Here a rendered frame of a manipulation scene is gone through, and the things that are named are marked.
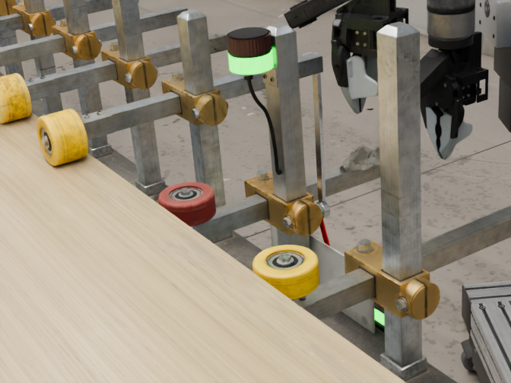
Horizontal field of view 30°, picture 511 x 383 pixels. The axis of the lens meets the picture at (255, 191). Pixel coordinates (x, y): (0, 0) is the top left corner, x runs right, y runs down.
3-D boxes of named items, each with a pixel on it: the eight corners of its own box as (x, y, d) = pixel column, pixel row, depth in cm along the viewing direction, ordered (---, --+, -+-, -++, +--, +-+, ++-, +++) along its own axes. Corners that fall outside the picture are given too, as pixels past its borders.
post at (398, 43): (404, 362, 130) (399, 18, 110) (422, 374, 128) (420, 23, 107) (385, 371, 129) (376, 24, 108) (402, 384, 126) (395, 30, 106)
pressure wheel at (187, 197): (204, 242, 145) (196, 173, 140) (231, 262, 138) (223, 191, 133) (157, 259, 141) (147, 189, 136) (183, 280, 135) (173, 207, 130)
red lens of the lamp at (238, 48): (256, 40, 132) (255, 24, 131) (280, 49, 127) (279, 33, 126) (219, 49, 129) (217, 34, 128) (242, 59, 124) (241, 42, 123)
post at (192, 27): (223, 267, 172) (195, 7, 152) (233, 275, 170) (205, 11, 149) (206, 274, 171) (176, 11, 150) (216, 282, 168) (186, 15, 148)
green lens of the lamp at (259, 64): (258, 58, 133) (256, 42, 132) (282, 67, 128) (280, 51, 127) (221, 68, 130) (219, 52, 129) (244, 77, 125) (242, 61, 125)
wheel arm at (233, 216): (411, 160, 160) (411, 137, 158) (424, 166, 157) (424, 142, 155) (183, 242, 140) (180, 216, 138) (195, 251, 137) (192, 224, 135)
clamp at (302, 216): (273, 200, 150) (271, 171, 148) (323, 230, 140) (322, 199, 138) (242, 210, 148) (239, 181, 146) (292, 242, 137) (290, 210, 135)
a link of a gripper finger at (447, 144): (477, 156, 161) (478, 105, 157) (451, 166, 158) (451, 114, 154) (464, 151, 163) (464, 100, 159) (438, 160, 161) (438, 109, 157)
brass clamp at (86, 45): (79, 43, 205) (75, 20, 203) (105, 56, 194) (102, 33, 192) (52, 49, 202) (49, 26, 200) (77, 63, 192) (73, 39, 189)
